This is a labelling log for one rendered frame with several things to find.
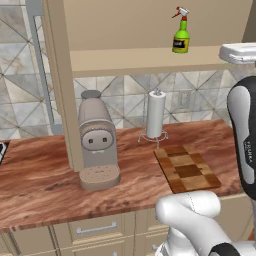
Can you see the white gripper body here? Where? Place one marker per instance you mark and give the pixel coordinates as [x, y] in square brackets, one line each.
[238, 53]

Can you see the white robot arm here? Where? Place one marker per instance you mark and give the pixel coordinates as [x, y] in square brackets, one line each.
[196, 220]

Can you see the green spray bottle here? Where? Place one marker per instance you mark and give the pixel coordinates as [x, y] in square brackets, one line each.
[181, 36]

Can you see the checkered wooden cutting board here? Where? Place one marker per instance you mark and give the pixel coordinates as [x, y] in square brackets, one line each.
[186, 168]

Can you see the open beige cabinet door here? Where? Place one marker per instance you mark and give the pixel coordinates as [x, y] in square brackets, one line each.
[61, 83]

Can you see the beige lower cabinet run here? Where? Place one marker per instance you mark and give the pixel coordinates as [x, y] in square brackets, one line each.
[83, 238]

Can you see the white paper towel roll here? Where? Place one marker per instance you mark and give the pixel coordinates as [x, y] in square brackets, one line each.
[155, 115]

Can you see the beige coffee machine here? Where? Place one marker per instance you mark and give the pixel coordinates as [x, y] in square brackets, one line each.
[96, 140]

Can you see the beige drawer front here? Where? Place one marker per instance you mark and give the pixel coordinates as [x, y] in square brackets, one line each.
[96, 228]

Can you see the black stove hob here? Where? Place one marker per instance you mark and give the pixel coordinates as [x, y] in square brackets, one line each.
[2, 151]

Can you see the wall power outlet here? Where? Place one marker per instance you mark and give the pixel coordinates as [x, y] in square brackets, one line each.
[184, 99]

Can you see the beige wall cabinet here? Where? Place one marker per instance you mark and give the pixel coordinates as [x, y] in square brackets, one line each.
[150, 33]

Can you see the grey window frame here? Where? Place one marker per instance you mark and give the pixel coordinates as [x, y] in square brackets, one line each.
[41, 66]

